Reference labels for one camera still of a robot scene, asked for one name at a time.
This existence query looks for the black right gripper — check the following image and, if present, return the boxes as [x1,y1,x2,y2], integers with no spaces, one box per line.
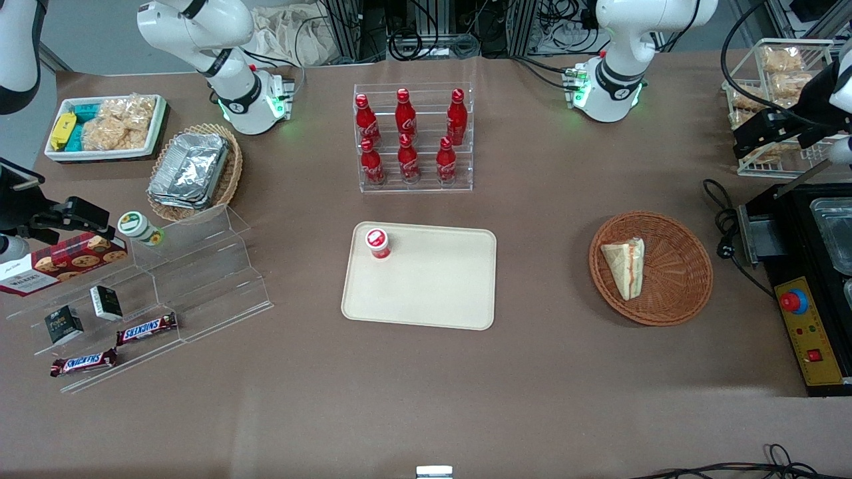
[0,158,112,245]

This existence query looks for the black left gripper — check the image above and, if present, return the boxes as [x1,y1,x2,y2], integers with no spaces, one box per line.
[732,61,843,161]

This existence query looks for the brown wicker basket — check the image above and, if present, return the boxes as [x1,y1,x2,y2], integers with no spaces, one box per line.
[588,210,714,327]

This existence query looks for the light wicker basket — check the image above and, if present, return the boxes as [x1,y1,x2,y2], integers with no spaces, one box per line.
[147,122,243,224]

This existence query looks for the wrapped triangular sandwich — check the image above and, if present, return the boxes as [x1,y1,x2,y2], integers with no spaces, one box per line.
[600,237,646,302]

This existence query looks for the beige plastic tray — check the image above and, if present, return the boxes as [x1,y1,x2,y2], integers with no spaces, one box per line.
[340,221,499,331]

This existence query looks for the bag of fried snacks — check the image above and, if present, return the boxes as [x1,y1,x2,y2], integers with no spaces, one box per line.
[760,45,806,75]
[728,85,767,115]
[768,71,817,102]

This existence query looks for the red tartan cookie box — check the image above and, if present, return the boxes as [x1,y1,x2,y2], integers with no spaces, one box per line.
[0,231,129,297]

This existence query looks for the clear rack with snack bags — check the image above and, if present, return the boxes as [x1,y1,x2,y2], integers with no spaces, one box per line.
[722,38,841,180]

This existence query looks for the green-capped yogurt bottle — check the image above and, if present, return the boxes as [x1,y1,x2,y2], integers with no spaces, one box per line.
[118,211,166,247]

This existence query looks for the white rectangular snack bin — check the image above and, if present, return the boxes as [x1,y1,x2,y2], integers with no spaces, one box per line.
[44,94,168,163]

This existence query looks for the black box with white label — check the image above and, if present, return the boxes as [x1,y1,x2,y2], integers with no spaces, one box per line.
[89,285,124,322]

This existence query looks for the yellow snack packet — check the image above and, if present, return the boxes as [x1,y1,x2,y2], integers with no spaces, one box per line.
[50,112,79,152]

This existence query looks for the teal snack packets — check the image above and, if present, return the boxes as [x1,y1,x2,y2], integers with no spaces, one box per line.
[67,102,102,153]

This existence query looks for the black countertop machine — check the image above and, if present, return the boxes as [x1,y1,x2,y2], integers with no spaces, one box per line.
[738,180,852,399]

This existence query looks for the black box with gold print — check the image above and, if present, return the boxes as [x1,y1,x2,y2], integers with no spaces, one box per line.
[44,304,85,345]

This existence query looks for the clear bag of rice crackers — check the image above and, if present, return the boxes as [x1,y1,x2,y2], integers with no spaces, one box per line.
[81,96,156,152]

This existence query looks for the steel pan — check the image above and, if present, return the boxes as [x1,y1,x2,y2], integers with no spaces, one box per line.
[808,197,852,277]

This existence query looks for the Snickers chocolate bar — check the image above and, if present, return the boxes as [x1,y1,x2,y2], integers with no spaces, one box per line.
[116,312,179,347]
[50,347,119,379]

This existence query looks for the stack of foil containers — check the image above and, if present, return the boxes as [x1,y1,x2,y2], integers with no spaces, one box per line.
[148,132,230,210]

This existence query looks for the clear acrylic step display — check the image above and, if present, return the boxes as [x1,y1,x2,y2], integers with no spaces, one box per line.
[5,202,274,395]

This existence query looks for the beige cloth bag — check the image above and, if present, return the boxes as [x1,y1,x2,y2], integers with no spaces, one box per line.
[249,5,335,68]

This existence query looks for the red cola bottle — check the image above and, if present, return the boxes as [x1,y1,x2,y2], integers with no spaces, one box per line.
[359,138,386,186]
[397,133,421,184]
[436,136,458,184]
[395,88,418,138]
[355,93,382,148]
[446,88,469,146]

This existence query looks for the red-capped yogurt bottle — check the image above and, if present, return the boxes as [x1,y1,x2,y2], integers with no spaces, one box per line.
[364,227,392,261]

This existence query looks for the clear acrylic bottle rack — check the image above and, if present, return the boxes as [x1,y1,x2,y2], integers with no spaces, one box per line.
[353,82,474,194]

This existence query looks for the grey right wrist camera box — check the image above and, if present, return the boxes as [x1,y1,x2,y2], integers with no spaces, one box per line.
[0,234,31,264]

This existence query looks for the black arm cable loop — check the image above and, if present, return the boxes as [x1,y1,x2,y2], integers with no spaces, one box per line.
[721,0,802,128]

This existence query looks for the black power cable with plug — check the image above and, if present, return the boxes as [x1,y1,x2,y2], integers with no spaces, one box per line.
[703,178,777,297]

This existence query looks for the aluminium frame rack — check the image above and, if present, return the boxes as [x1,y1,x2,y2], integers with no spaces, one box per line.
[323,0,600,59]

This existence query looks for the black floor cable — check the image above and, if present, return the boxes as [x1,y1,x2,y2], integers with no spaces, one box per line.
[629,444,852,479]

